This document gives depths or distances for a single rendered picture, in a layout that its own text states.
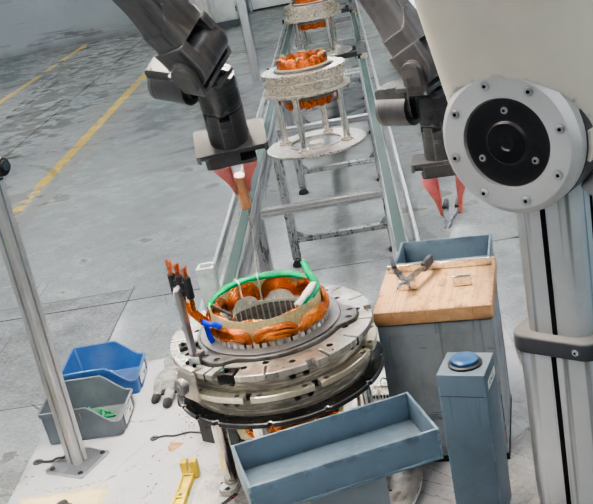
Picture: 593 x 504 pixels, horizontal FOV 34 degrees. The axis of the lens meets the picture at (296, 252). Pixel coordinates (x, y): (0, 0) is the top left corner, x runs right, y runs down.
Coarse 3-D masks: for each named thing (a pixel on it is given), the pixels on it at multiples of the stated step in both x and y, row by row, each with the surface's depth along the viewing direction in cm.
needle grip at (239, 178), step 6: (234, 174) 142; (240, 174) 142; (234, 180) 142; (240, 180) 142; (240, 186) 142; (246, 186) 143; (240, 192) 143; (246, 192) 143; (240, 198) 144; (246, 198) 144; (240, 204) 145; (246, 204) 145
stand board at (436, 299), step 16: (432, 272) 167; (448, 272) 166; (464, 272) 165; (480, 272) 164; (496, 272) 167; (384, 288) 165; (432, 288) 161; (448, 288) 160; (464, 288) 159; (480, 288) 158; (384, 304) 159; (400, 304) 158; (416, 304) 156; (432, 304) 155; (448, 304) 154; (464, 304) 153; (480, 304) 152; (384, 320) 156; (400, 320) 156; (416, 320) 155; (432, 320) 154; (448, 320) 154
